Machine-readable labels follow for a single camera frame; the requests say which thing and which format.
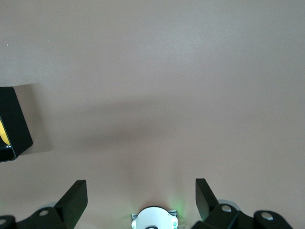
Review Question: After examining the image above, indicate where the yellow banana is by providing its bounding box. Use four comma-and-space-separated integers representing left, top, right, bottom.
0, 119, 11, 146

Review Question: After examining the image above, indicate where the brown table mat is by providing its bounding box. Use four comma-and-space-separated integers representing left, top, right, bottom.
0, 0, 305, 229

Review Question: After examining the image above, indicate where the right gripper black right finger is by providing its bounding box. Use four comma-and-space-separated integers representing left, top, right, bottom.
192, 177, 294, 229

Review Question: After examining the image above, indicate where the black plastic box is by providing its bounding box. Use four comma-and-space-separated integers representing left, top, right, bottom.
0, 86, 34, 164

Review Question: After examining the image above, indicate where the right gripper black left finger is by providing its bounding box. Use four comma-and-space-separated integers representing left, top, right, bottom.
0, 180, 88, 229

